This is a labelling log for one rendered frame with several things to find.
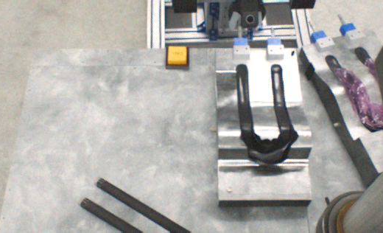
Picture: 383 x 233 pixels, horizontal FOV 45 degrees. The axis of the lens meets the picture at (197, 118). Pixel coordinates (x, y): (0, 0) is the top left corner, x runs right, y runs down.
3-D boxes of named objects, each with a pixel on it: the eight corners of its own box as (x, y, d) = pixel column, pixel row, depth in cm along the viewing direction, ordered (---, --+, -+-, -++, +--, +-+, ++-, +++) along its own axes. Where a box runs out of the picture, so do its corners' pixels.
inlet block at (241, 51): (231, 32, 158) (232, 21, 153) (246, 32, 158) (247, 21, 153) (233, 64, 151) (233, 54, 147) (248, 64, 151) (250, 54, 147)
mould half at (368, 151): (298, 55, 161) (304, 35, 151) (366, 37, 164) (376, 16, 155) (365, 187, 138) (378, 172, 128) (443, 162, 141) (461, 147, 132)
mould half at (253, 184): (213, 64, 159) (215, 39, 147) (290, 64, 159) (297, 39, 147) (218, 206, 135) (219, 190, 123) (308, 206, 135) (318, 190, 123)
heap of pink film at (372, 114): (325, 70, 151) (331, 55, 144) (375, 57, 153) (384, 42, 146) (362, 139, 139) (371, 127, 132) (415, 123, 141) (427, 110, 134)
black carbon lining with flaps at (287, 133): (233, 67, 150) (236, 49, 142) (283, 67, 150) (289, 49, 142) (239, 168, 133) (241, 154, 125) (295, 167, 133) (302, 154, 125)
